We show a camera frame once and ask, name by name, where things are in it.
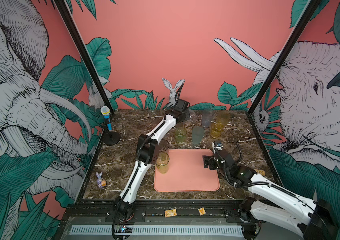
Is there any purple bunny toy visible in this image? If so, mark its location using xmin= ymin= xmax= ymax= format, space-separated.
xmin=96 ymin=172 xmax=107 ymax=189

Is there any tall smoky grey glass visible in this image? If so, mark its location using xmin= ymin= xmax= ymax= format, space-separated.
xmin=159 ymin=139 xmax=170 ymax=153

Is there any yellow tag on rail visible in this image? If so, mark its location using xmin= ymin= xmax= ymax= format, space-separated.
xmin=164 ymin=209 xmax=177 ymax=218

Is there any tall green glass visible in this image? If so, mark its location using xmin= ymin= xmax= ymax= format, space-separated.
xmin=155 ymin=152 xmax=169 ymax=174

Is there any blue toy microphone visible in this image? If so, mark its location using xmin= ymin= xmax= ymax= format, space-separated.
xmin=100 ymin=106 xmax=112 ymax=131

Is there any short yellow glass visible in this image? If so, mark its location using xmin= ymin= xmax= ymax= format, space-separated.
xmin=211 ymin=123 xmax=225 ymax=139

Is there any small yellow letter tag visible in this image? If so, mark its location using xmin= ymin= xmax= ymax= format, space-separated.
xmin=198 ymin=208 xmax=206 ymax=216

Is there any pink plastic tray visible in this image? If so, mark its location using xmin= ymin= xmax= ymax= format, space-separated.
xmin=154 ymin=149 xmax=220 ymax=192

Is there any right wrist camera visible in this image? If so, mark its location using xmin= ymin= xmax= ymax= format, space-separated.
xmin=213 ymin=141 xmax=223 ymax=153

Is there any tall yellow glass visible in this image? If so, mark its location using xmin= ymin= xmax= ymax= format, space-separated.
xmin=216 ymin=110 xmax=231 ymax=126

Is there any white ribbed panel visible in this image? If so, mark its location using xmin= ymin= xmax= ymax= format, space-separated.
xmin=69 ymin=225 xmax=243 ymax=237

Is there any black corner frame post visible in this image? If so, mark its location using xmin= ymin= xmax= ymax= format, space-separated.
xmin=53 ymin=0 xmax=114 ymax=114
xmin=248 ymin=0 xmax=321 ymax=115

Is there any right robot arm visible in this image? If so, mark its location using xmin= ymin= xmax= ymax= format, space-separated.
xmin=203 ymin=147 xmax=339 ymax=240

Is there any short green glass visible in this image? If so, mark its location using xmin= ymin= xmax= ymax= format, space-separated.
xmin=175 ymin=127 xmax=187 ymax=143

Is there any black microphone stand base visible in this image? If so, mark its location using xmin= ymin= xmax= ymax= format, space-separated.
xmin=103 ymin=131 xmax=120 ymax=146

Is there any tall blue glass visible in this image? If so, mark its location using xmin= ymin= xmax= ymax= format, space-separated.
xmin=201 ymin=109 xmax=215 ymax=128

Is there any black front rail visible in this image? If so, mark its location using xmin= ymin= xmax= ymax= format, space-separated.
xmin=62 ymin=200 xmax=244 ymax=224

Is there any tall clear glass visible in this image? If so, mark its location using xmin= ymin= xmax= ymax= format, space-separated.
xmin=188 ymin=109 xmax=198 ymax=123

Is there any black corrugated cable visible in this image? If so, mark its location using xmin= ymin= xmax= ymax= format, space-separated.
xmin=175 ymin=83 xmax=186 ymax=101

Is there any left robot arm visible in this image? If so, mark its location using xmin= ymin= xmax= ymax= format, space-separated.
xmin=114 ymin=99 xmax=190 ymax=219

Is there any black corner frame post left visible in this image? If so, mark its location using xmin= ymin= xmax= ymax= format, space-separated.
xmin=53 ymin=0 xmax=114 ymax=114

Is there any frosted teal cup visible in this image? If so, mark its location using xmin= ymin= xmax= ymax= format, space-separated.
xmin=192 ymin=126 xmax=205 ymax=146

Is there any black corner frame post right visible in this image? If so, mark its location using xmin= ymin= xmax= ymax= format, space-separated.
xmin=248 ymin=0 xmax=321 ymax=115

